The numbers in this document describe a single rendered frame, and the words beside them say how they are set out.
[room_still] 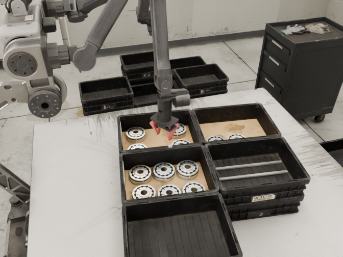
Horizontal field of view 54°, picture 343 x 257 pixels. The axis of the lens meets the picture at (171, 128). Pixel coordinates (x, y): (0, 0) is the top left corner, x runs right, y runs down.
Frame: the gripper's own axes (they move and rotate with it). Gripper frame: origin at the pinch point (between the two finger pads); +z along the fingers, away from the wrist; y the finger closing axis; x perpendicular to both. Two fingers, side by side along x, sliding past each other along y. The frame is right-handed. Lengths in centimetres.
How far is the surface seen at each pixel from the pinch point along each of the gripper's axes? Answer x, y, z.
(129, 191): 17.3, 5.8, 23.8
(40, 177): 29, 58, 38
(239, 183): -15.9, -31.3, 22.8
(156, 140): -17.3, 17.6, 23.6
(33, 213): 46, 41, 38
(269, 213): -16, -48, 32
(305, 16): -431, 61, 80
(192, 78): -136, 70, 57
